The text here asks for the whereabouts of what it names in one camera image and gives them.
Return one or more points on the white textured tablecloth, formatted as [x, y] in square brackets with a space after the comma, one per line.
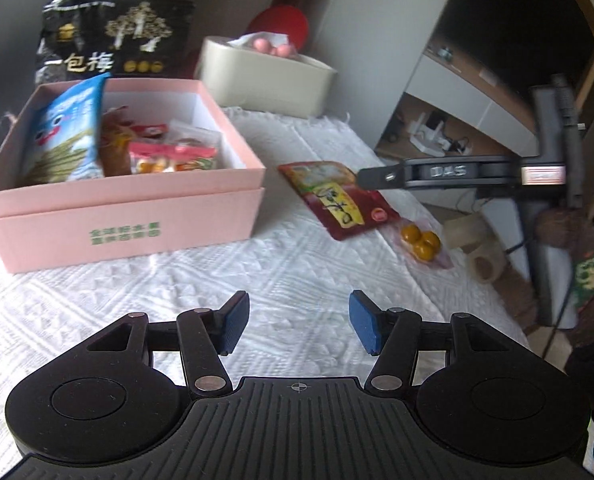
[277, 270]

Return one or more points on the wooden and white shelf unit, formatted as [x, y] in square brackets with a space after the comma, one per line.
[427, 95]

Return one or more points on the black plum snack bag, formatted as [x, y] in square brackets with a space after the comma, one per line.
[112, 35]

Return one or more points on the black television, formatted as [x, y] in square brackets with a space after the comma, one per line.
[522, 25]

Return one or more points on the pink ball ornament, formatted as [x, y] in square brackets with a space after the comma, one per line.
[272, 46]

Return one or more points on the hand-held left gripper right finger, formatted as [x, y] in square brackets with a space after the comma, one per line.
[364, 320]

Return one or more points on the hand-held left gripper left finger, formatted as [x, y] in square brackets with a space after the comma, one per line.
[234, 322]

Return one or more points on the white router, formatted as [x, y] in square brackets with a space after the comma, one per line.
[427, 135]

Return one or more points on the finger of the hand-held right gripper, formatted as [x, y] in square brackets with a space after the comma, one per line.
[384, 176]

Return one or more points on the dark red snack packet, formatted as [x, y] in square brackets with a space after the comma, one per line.
[334, 195]

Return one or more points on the pink cardboard box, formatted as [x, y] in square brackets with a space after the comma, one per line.
[127, 220]

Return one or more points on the red round disc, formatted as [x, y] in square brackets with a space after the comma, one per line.
[279, 22]

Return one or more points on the white power strip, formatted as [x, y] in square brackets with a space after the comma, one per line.
[459, 147]

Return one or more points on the red green yellow snack packet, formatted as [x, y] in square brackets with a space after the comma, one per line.
[172, 157]

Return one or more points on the beige round stool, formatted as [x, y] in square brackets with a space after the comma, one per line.
[477, 245]

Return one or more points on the cream tissue box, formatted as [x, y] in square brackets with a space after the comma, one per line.
[267, 85]

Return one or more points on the blue and white snack packet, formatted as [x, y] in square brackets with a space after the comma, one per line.
[67, 130]

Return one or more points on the clear packet of yellow chestnuts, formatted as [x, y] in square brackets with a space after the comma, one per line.
[422, 242]

